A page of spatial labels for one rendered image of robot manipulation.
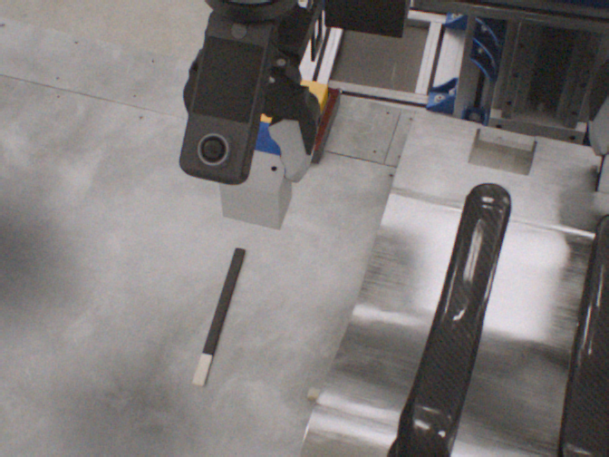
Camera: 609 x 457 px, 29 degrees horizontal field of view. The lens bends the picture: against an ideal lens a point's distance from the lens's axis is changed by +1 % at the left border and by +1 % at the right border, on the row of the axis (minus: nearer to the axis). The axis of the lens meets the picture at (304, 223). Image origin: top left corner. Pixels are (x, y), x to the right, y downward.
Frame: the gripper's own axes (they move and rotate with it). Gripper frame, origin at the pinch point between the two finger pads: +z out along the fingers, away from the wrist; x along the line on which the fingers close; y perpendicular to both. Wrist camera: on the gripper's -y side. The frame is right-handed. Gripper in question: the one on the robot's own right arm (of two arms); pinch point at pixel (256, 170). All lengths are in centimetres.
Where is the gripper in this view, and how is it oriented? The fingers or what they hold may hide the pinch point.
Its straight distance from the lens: 95.0
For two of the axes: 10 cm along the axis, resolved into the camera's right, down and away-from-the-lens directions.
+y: 2.9, -8.0, 5.2
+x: -9.6, -2.3, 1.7
